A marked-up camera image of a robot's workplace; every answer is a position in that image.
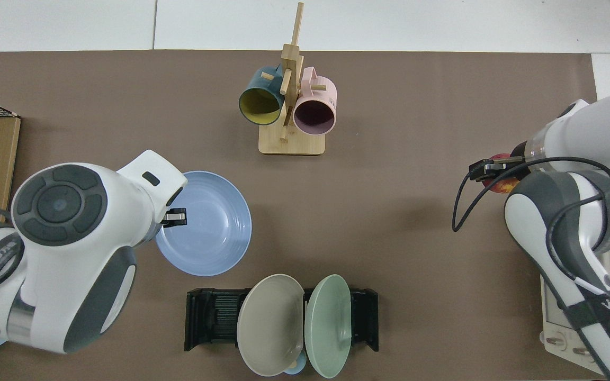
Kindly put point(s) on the wooden cup stand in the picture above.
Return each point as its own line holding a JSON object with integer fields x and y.
{"x": 292, "y": 144}

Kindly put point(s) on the pale green plate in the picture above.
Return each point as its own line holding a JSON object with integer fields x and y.
{"x": 327, "y": 328}

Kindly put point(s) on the red yellow apple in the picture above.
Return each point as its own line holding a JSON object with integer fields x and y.
{"x": 502, "y": 186}

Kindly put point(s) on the small blue round thing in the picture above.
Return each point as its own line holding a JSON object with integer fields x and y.
{"x": 297, "y": 366}

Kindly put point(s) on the black dish rack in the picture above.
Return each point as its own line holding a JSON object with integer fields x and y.
{"x": 209, "y": 317}

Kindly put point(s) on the pale toaster oven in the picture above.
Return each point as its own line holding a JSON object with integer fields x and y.
{"x": 559, "y": 317}

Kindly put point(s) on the pink cup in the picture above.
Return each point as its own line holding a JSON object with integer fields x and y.
{"x": 321, "y": 98}

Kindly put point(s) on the brown table cloth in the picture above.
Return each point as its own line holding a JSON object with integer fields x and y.
{"x": 389, "y": 238}

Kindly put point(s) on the dark blue cup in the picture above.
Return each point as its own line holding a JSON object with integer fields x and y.
{"x": 254, "y": 84}

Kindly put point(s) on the beige plate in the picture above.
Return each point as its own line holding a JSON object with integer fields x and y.
{"x": 270, "y": 325}

